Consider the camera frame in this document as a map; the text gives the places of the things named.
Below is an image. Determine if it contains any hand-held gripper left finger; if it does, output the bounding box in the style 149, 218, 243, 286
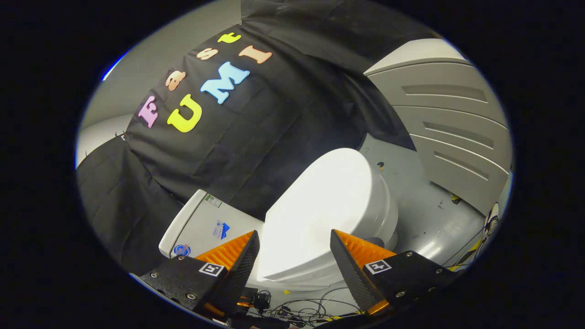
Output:
139, 230, 260, 318

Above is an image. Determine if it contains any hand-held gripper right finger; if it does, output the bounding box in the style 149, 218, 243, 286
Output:
330, 229, 457, 317

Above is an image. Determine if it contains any white toilet lid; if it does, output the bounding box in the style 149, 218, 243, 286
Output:
257, 148, 390, 282

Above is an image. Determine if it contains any white ceramic toilet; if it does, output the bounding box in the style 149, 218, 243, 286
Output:
159, 155, 399, 292

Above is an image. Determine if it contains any black backdrop cloth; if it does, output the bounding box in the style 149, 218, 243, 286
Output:
75, 0, 441, 276

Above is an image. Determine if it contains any white black shoe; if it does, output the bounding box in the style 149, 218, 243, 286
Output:
482, 202, 501, 239

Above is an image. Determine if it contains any white drawer cabinet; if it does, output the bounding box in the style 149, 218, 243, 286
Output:
364, 38, 512, 217

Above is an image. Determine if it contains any bundle of black cables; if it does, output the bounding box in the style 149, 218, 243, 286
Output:
238, 288, 366, 328

